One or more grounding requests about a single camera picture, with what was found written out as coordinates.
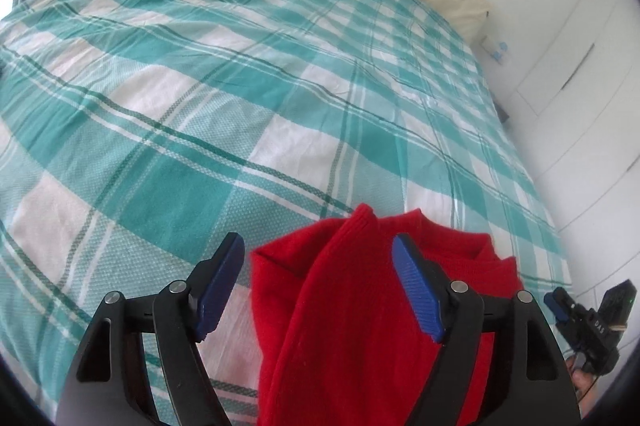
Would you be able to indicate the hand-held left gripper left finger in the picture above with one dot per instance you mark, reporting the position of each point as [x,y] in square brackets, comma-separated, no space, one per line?
[216,291]

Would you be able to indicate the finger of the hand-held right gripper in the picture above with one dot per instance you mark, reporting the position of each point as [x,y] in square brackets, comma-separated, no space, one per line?
[557,306]

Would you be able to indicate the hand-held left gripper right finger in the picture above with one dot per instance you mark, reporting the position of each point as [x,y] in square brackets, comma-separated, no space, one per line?
[417,291]

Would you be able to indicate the red sweater with white rabbit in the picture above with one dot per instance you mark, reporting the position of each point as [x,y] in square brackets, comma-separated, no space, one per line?
[345,321]

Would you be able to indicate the person's right hand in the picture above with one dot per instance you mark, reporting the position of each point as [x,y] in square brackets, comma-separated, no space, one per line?
[582,381]

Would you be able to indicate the teal checked bed sheet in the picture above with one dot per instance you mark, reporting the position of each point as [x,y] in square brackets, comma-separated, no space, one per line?
[225,80]

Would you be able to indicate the white wardrobe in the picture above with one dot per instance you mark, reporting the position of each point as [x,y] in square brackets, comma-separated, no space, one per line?
[575,70]

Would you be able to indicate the white wall socket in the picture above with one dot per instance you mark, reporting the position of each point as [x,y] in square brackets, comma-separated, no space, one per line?
[495,48]

